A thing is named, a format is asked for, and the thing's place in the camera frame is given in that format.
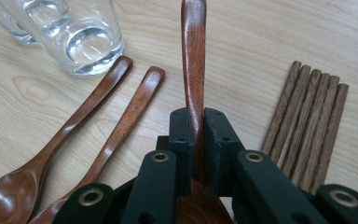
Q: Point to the brown wooden spoon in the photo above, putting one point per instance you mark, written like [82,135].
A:
[130,118]
[193,62]
[12,193]

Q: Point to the row of wooden chopsticks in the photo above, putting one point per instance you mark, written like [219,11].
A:
[307,124]

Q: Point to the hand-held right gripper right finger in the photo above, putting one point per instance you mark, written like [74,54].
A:
[222,149]

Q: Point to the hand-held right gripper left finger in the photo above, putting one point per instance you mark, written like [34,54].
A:
[185,149]

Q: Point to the clear drinking glass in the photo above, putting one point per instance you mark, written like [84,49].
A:
[87,46]
[9,25]

